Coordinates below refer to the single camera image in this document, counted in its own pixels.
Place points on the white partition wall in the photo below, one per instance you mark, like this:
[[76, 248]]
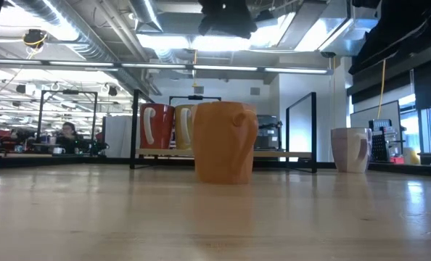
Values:
[[117, 137]]

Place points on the long ceiling light bar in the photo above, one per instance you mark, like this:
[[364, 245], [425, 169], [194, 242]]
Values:
[[237, 67]]

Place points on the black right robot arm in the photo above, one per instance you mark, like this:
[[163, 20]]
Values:
[[400, 29]]

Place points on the pink and white faceted mug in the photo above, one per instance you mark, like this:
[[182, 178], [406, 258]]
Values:
[[346, 152]]

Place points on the orange faceted mug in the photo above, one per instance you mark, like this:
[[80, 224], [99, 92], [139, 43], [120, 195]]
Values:
[[219, 145]]

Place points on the person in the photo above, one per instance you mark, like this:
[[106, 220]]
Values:
[[68, 136]]

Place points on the white partition board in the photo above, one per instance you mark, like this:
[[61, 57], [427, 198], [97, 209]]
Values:
[[375, 114]]

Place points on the small red box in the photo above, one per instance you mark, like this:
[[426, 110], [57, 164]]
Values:
[[397, 160]]

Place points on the black coffee machine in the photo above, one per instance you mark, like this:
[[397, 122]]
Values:
[[270, 134]]

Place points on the yellow rounded object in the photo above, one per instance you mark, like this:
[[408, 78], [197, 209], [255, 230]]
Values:
[[412, 156]]

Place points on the small white mug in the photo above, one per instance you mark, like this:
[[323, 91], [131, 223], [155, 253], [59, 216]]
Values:
[[58, 151]]

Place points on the wooden shelf black metal frame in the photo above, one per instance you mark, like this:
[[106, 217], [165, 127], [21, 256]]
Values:
[[281, 154]]

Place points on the grey wall vent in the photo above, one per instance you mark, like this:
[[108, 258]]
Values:
[[199, 90], [255, 91]]

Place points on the black background rig frame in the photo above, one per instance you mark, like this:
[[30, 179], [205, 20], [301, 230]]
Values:
[[40, 119], [195, 97]]

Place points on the black aluminium rig frame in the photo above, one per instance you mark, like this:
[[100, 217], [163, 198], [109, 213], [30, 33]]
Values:
[[56, 162]]

